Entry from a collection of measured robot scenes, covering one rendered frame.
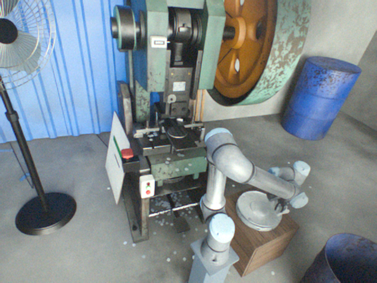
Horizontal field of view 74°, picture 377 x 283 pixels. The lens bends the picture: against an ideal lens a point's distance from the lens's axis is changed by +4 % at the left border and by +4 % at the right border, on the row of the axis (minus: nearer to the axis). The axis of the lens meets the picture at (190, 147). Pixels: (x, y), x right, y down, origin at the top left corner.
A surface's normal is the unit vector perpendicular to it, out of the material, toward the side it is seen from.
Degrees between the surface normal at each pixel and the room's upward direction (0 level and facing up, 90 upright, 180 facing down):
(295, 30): 77
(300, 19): 70
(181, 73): 90
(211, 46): 90
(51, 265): 0
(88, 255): 0
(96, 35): 90
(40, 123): 90
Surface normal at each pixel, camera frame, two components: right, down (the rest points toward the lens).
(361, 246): -0.43, 0.47
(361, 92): -0.92, 0.14
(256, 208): 0.11, -0.80
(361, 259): -0.67, 0.34
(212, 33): 0.37, 0.59
